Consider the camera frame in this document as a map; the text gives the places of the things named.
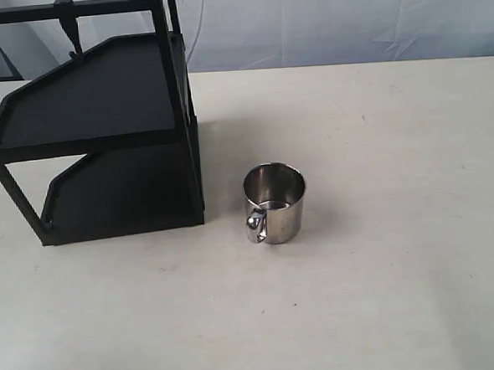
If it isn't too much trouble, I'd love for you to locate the black two-tier metal rack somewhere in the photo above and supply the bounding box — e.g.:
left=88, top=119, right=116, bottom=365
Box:
left=0, top=0, right=205, bottom=246

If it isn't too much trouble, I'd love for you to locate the white backdrop curtain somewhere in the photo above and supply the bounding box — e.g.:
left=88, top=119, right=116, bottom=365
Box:
left=0, top=0, right=494, bottom=80

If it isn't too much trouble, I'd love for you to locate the stainless steel mug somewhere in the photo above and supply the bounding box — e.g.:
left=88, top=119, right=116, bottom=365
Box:
left=242, top=162, right=306, bottom=244

